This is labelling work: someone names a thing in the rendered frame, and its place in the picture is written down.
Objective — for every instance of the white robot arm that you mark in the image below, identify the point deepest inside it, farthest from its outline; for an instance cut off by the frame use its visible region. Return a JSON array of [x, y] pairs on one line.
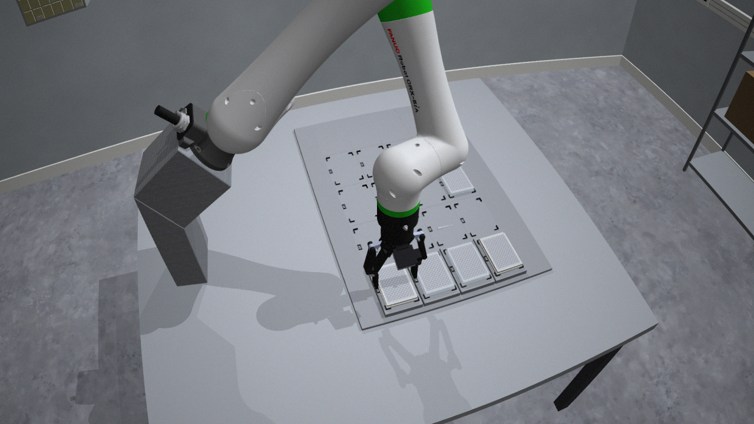
[[241, 117]]

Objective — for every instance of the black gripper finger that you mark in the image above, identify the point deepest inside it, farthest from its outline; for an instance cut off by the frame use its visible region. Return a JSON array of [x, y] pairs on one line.
[[420, 237], [373, 263]]

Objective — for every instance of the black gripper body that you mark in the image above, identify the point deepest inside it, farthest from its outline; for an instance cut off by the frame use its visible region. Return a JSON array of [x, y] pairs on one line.
[[389, 239]]

